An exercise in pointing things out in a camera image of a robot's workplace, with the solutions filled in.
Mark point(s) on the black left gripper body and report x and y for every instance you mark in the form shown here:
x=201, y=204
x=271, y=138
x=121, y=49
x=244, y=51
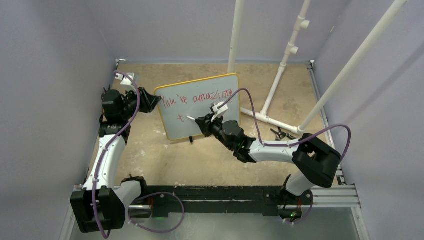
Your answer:
x=130, y=104

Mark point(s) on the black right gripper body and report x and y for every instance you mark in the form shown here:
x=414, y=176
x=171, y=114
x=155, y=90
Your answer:
x=216, y=127

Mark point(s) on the yellow framed whiteboard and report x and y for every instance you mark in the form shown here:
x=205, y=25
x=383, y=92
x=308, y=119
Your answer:
x=194, y=98

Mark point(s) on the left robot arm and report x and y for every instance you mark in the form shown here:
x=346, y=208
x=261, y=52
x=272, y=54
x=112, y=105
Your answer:
x=98, y=206

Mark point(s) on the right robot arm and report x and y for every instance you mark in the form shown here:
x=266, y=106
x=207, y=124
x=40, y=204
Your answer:
x=316, y=161

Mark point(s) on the white vertical pole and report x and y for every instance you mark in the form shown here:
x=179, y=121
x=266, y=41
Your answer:
x=235, y=35

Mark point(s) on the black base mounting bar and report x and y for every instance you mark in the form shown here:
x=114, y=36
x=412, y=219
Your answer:
x=268, y=201

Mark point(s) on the white diagonal pole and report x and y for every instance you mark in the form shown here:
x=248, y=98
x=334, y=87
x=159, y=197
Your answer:
x=359, y=54

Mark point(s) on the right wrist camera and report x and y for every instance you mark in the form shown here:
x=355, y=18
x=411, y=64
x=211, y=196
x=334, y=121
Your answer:
x=218, y=109

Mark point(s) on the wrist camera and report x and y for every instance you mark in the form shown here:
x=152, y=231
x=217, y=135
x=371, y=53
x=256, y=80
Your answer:
x=127, y=80
x=218, y=109

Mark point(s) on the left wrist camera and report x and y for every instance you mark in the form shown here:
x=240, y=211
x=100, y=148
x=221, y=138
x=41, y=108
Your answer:
x=127, y=80

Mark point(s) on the black handled pliers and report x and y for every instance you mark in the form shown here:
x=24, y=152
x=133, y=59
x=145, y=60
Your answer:
x=280, y=135

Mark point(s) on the white PVC pipe frame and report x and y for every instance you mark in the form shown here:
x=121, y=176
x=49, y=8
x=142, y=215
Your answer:
x=291, y=49

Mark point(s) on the aluminium front rail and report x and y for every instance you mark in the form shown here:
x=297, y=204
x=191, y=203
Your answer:
x=334, y=214

